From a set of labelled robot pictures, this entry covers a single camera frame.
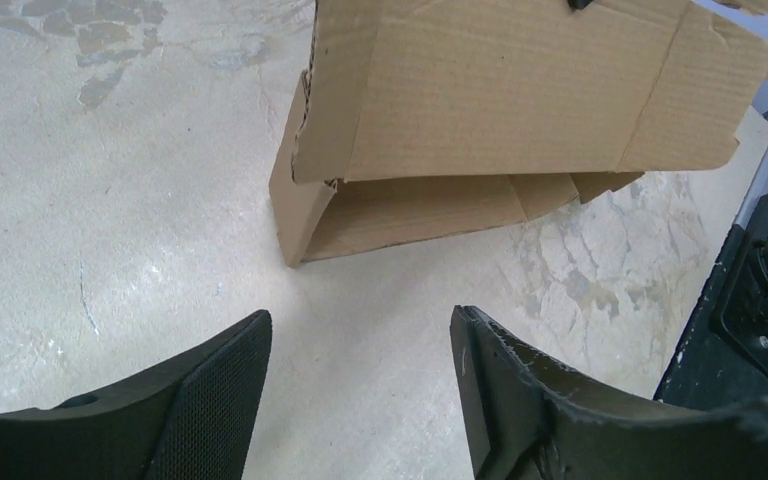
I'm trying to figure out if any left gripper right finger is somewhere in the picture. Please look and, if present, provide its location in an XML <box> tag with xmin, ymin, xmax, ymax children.
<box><xmin>450</xmin><ymin>306</ymin><xmax>768</xmax><ymax>479</ymax></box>

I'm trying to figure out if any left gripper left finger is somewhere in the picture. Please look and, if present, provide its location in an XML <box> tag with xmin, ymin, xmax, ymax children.
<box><xmin>0</xmin><ymin>310</ymin><xmax>273</xmax><ymax>479</ymax></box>

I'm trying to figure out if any brown cardboard box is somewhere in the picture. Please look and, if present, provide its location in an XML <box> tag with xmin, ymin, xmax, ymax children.
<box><xmin>269</xmin><ymin>1</ymin><xmax>768</xmax><ymax>267</ymax></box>

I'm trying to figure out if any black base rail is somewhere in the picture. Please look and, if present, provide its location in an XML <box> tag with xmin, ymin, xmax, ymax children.
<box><xmin>654</xmin><ymin>193</ymin><xmax>768</xmax><ymax>410</ymax></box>

